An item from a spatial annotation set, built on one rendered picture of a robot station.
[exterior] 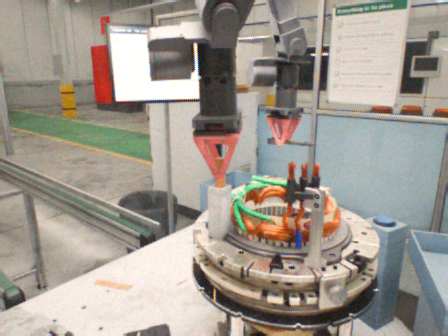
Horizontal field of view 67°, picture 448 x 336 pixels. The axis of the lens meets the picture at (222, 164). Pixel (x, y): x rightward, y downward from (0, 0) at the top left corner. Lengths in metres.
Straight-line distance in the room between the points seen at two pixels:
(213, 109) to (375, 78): 2.39
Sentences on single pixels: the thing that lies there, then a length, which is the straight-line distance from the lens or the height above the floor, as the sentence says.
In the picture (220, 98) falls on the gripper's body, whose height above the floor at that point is 1.33.
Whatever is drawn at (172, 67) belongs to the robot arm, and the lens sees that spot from 0.49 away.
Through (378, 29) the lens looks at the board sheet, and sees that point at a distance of 2.85.
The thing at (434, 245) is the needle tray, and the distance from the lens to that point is 0.79.
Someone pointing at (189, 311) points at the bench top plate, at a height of 0.78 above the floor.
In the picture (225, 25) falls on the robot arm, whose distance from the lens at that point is 0.45.
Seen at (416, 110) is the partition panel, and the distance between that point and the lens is 2.81.
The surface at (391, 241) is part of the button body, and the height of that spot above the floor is 1.01.
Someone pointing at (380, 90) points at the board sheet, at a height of 1.24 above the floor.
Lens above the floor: 1.36
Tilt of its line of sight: 15 degrees down
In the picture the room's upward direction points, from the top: straight up
